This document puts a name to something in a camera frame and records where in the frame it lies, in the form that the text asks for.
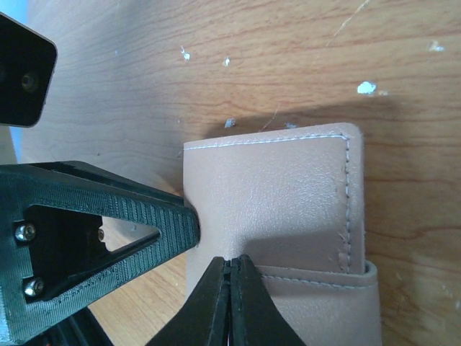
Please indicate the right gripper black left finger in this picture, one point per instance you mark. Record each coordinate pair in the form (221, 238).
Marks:
(204, 319)

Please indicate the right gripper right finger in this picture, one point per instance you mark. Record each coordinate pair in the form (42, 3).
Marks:
(254, 318)

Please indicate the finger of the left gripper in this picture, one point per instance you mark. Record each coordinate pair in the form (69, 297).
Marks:
(71, 233)

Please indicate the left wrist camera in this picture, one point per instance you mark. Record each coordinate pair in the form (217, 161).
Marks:
(28, 61)

